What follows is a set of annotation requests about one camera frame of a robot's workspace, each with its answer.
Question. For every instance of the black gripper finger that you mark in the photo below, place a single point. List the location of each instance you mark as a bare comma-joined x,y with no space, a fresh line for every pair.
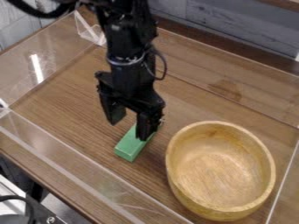
113,109
147,124

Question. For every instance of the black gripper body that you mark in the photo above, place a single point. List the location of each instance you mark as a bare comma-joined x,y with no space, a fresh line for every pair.
129,83

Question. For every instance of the green rectangular block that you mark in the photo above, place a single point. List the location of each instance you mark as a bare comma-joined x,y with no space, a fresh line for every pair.
129,145

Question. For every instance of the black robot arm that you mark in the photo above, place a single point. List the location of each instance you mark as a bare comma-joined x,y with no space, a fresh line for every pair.
128,25

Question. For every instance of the light wooden bowl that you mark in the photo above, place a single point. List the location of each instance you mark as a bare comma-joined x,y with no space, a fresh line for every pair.
220,170

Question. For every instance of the clear acrylic corner bracket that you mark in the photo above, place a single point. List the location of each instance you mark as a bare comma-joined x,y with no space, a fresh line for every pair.
89,32

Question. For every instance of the clear acrylic tray wall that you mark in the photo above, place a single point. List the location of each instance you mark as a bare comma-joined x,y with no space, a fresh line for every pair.
56,136

